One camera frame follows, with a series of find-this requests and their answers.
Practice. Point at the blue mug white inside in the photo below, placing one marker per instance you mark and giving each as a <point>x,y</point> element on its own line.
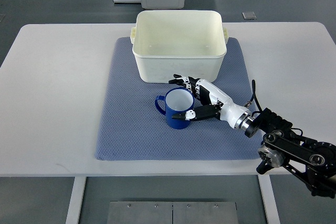
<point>176,101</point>

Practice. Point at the white table leg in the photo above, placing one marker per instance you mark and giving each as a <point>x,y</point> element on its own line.
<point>268,198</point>
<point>75,204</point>

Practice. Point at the right white table leg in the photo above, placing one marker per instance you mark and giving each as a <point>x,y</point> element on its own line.
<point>268,198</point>

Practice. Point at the small grey floor hatch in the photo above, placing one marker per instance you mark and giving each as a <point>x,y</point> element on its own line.
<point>249,16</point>

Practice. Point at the left white table leg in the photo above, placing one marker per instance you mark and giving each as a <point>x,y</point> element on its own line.
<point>75,204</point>

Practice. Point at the cream plastic box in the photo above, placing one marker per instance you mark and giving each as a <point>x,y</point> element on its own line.
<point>185,42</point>

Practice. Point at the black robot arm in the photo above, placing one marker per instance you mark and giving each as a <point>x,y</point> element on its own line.
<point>310,161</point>

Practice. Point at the grey metal floor plate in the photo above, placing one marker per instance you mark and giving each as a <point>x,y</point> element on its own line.
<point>172,212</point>

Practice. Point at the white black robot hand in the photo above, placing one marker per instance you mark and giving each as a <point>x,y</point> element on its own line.
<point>215,103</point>

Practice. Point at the blue textured mat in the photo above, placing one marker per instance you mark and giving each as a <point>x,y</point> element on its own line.
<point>131,128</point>

